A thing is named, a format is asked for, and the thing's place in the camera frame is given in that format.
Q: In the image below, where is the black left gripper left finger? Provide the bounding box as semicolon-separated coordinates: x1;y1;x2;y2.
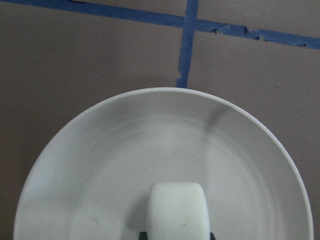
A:
138;231;148;240

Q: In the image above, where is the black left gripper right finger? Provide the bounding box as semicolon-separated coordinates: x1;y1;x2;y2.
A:
210;232;216;240

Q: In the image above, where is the white steamed bun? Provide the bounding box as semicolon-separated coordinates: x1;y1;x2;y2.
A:
146;182;211;240

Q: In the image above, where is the white round plate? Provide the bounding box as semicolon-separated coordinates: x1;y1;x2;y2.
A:
13;87;314;240

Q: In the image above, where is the long blue tape strip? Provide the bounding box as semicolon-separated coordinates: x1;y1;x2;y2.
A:
9;0;320;50

